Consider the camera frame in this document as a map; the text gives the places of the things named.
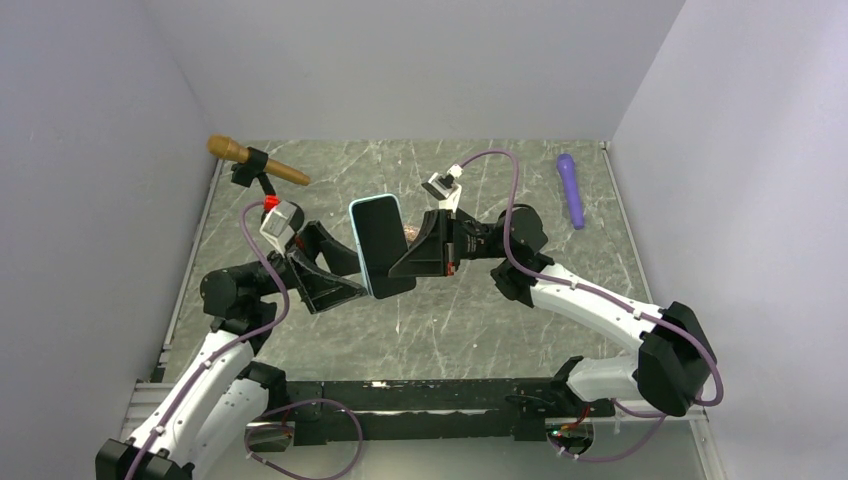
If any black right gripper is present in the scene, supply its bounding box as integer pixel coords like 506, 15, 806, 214
388, 209, 513, 278

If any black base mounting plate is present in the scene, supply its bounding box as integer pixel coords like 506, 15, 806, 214
247, 378, 615, 452

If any glitter toy microphone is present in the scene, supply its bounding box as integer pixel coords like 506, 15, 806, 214
403, 225, 420, 244

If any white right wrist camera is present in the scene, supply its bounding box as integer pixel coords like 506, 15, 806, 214
421, 164, 463, 212

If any aluminium table edge rail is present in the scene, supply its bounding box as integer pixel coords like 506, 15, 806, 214
599, 140, 655, 303

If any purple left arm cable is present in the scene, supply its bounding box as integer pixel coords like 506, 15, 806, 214
122, 199, 366, 480

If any light blue phone case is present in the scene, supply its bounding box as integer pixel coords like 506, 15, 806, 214
348, 194, 419, 301

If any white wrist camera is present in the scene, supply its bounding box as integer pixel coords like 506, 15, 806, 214
421, 164, 463, 212
260, 201, 299, 254

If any black microphone stand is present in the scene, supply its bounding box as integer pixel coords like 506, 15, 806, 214
231, 147, 311, 218

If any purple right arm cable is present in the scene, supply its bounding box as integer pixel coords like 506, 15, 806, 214
460, 148, 725, 465

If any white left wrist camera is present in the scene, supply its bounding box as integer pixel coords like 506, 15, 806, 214
260, 201, 299, 254

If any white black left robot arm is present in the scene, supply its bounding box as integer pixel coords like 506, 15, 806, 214
95, 221, 365, 479

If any purple toy microphone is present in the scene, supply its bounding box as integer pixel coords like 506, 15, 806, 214
556, 153, 585, 230

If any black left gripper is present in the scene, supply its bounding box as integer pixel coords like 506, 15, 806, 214
245, 220, 376, 312

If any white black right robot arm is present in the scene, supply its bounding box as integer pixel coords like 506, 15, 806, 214
388, 204, 717, 417

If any gold toy microphone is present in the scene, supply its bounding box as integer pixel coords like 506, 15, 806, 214
206, 134, 311, 187

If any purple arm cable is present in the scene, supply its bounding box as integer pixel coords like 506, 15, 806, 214
122, 199, 366, 480
460, 148, 725, 465

